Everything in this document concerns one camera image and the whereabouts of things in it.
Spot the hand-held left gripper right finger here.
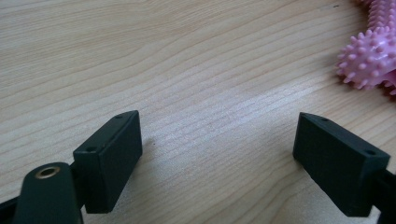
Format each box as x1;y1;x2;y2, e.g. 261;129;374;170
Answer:
292;111;391;217

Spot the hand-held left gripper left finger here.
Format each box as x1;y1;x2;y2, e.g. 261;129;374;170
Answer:
73;110;144;215

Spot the pink spiky rubber toy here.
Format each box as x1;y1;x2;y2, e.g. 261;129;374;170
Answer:
335;0;396;96

